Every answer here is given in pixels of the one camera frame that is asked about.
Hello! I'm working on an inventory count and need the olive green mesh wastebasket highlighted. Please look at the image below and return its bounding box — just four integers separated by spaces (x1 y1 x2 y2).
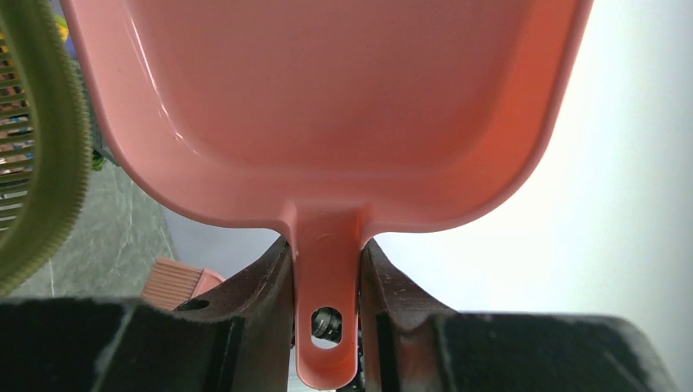
1 1 92 296

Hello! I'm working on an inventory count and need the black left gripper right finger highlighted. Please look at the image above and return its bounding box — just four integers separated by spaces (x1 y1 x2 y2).
360 241 677 391

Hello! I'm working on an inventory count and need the pink plastic dustpan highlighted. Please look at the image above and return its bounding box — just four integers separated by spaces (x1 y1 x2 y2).
61 0 592 390

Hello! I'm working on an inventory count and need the pink plastic hand brush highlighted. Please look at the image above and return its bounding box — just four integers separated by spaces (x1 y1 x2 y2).
141 258 224 310

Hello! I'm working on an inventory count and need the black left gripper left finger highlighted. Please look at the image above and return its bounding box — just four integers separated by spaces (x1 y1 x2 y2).
1 239 293 391

